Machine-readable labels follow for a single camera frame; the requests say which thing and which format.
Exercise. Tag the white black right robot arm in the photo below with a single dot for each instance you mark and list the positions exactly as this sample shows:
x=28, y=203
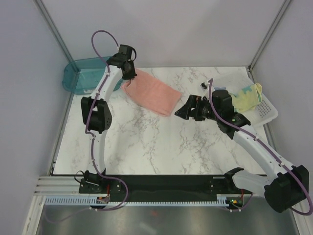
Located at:
x=284, y=184

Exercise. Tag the white slotted cable duct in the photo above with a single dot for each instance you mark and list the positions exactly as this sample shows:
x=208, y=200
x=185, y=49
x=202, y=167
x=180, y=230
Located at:
x=55, y=200

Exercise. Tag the white perforated plastic basket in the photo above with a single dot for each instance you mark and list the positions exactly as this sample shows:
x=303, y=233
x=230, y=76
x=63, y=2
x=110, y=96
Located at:
x=235, y=81

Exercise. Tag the aluminium frame rail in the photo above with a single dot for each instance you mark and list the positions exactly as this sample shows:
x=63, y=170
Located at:
x=66, y=185

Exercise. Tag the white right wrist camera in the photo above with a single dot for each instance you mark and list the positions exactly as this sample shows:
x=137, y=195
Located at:
x=204, y=86

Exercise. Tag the yellow green towel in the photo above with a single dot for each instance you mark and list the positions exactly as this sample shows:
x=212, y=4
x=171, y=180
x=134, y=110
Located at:
x=247, y=98

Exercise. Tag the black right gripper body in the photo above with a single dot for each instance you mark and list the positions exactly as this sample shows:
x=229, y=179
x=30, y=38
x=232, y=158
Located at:
x=203, y=109

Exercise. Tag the pink towel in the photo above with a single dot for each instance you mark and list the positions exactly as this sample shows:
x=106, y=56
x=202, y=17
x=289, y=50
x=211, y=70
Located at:
x=151, y=93

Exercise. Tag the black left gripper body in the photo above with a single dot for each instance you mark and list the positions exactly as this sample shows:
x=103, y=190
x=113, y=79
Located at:
x=130, y=74

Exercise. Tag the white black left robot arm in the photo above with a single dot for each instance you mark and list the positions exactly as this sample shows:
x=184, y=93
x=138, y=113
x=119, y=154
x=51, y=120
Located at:
x=96, y=114

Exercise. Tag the teal transparent plastic bin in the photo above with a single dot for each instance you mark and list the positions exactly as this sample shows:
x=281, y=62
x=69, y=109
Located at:
x=82, y=77

